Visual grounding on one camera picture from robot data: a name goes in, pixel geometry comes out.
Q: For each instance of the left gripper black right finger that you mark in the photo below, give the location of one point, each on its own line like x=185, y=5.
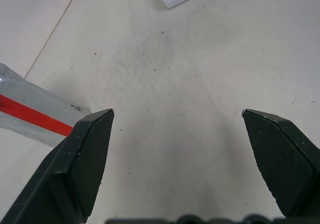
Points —
x=287, y=164

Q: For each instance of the silver red can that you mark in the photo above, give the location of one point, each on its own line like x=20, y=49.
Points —
x=25, y=96

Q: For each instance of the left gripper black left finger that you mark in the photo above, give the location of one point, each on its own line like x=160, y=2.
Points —
x=65, y=174

